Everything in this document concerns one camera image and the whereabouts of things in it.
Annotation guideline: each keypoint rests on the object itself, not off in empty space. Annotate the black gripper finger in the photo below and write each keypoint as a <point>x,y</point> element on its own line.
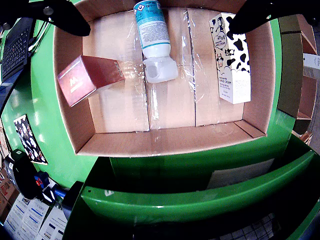
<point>262,12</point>
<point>62,17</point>

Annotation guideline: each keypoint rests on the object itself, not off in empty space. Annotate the white bottle teal label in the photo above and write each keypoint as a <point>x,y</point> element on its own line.
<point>152,32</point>

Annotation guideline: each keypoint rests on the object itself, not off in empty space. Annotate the cow print hand cream box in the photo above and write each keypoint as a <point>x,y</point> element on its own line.
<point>232,70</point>

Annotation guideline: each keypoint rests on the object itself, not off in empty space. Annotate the dark red carton box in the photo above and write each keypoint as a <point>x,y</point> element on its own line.
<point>87,80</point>

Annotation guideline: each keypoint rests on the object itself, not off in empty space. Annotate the shallow cardboard tray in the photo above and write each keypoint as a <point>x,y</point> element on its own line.
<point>170,107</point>

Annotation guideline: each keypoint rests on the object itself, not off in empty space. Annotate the black laptop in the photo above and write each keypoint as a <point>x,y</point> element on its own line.
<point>15,50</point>

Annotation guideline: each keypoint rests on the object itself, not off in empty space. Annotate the black white patterned card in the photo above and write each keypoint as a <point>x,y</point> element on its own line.
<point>30,140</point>

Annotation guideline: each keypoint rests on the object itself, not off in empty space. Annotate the black rounded object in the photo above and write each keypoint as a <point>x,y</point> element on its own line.
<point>25,175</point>

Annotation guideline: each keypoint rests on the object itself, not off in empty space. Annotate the pale grey paper sheet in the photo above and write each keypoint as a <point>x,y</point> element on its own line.
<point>240,173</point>

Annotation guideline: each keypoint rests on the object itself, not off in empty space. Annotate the white printed paper sheet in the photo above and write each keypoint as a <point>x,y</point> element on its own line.
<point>53,225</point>

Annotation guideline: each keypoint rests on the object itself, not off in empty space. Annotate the green metal cabinet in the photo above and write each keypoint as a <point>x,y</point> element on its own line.
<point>175,205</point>

